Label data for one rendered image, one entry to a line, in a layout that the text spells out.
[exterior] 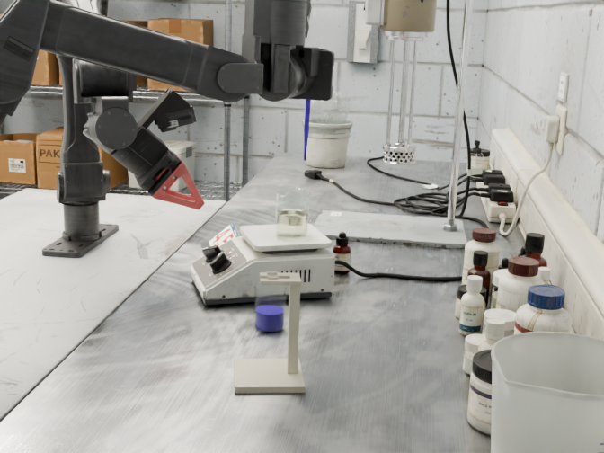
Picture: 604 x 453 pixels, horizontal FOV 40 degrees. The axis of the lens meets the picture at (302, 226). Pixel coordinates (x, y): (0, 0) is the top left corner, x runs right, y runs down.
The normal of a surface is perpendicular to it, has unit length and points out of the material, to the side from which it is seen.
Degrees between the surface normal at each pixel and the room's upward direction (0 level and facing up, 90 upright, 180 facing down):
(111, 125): 82
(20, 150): 88
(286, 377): 0
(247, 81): 90
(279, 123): 90
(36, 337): 0
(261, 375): 0
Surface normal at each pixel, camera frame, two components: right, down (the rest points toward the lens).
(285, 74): -0.23, 0.22
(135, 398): 0.04, -0.97
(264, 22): 0.37, 0.25
